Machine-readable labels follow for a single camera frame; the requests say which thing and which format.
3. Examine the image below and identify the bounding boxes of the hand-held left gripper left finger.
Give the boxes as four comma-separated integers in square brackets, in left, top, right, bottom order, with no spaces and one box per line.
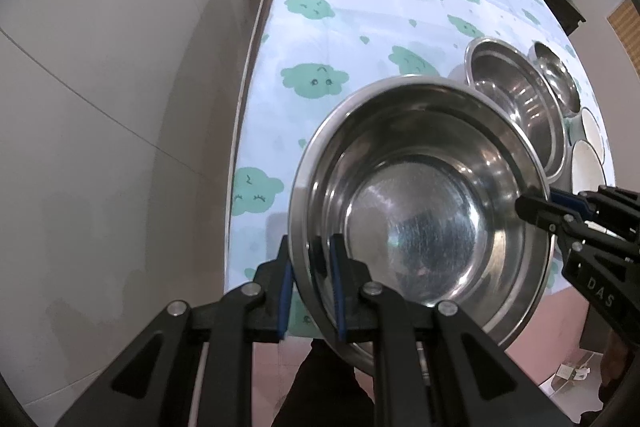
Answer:
[52,234,296,427]

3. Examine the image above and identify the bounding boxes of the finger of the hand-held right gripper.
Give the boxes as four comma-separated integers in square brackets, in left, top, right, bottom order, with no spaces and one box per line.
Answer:
[515,194,640,258]
[550,186,640,240]

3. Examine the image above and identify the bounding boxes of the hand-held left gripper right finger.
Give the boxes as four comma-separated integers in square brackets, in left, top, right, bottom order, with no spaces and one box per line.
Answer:
[327,234,576,427]

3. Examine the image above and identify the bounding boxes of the white enamel bowl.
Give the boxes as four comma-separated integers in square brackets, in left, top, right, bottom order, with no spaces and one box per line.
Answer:
[570,139,608,195]
[580,107,606,158]

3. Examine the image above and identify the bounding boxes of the large stainless steel bowl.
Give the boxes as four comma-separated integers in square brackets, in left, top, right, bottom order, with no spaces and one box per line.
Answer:
[287,76,557,378]

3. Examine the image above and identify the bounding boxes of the small stainless steel bowl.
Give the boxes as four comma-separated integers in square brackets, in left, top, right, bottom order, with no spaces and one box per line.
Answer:
[527,41,583,116]

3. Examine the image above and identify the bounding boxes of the person's dark trousers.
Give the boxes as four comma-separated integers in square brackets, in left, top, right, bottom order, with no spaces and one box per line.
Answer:
[272,339,376,427]

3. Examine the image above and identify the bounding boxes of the white paper box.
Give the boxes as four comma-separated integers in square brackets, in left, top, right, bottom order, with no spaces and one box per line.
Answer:
[550,349,608,403]

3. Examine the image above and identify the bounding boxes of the medium stainless steel bowl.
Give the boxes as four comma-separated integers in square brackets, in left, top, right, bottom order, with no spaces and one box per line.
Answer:
[464,37,571,182]

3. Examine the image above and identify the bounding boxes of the wooden window blind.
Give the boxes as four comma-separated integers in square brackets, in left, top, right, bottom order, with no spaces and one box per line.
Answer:
[607,0,640,72]

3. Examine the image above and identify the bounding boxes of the green cloud printed tablecloth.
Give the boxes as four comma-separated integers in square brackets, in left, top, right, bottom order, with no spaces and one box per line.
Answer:
[224,0,608,340]

